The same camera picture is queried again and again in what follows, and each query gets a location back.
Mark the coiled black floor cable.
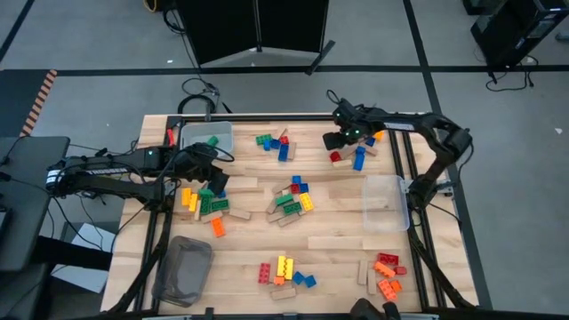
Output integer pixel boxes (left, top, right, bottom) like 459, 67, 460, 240
177, 77, 220, 116

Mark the black rack cable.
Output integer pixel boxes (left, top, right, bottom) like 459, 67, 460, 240
485, 55, 540, 93

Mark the clear plastic bin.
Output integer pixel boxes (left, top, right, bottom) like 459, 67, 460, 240
362, 174, 411, 234

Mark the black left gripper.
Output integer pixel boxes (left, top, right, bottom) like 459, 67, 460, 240
175, 141, 231, 196

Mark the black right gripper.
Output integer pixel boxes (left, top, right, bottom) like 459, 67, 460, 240
323, 98, 379, 151

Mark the white plastic bin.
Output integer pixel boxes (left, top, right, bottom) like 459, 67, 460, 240
180, 121, 235, 156

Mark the thin black floor cable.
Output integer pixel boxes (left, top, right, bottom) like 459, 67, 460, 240
162, 8, 214, 92

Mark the black aluminium table frame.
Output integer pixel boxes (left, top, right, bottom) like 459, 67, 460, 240
106, 113, 479, 320

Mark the orange black hazard strip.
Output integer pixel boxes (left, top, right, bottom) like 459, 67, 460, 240
20, 68, 59, 138

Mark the black side desk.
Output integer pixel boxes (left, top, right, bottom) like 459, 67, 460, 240
0, 135, 71, 273

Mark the dark smoked plastic bin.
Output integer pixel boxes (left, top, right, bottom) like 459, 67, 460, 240
151, 235, 214, 308

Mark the black equipment rack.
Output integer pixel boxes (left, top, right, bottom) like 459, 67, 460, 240
461, 0, 569, 68

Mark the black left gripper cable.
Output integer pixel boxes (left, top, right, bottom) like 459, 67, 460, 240
212, 145, 236, 164

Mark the black folding screen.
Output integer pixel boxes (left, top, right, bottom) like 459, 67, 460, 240
175, 0, 337, 76

